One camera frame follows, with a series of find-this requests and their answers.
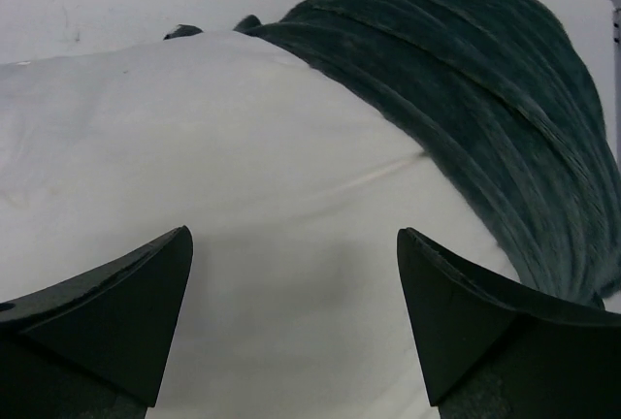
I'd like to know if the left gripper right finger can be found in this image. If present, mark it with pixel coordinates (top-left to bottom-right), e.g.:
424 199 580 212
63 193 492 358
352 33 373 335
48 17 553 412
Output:
397 229 620 406

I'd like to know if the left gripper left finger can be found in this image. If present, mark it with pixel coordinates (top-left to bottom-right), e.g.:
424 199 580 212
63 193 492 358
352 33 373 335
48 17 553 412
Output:
1 227 193 408

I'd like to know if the white pillow insert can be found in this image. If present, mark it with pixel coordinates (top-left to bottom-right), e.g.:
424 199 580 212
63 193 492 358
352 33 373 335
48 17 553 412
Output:
1 32 513 418

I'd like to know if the zebra and grey pillowcase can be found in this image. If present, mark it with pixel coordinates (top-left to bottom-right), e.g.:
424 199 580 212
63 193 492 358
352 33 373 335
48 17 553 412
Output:
237 0 620 309

